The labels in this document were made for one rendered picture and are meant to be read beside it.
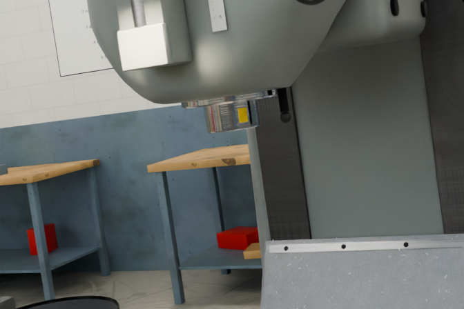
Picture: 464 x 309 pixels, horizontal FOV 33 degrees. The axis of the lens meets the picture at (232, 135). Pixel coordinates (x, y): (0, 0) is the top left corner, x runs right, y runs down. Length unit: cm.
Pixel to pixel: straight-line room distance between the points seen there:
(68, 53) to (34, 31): 36
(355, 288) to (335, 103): 24
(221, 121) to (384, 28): 19
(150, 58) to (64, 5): 552
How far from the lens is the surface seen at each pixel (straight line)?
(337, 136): 104
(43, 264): 546
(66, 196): 623
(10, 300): 91
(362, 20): 74
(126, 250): 601
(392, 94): 102
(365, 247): 105
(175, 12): 58
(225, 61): 59
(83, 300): 291
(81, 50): 600
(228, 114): 66
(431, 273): 102
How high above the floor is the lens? 132
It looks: 4 degrees down
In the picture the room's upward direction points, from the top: 8 degrees counter-clockwise
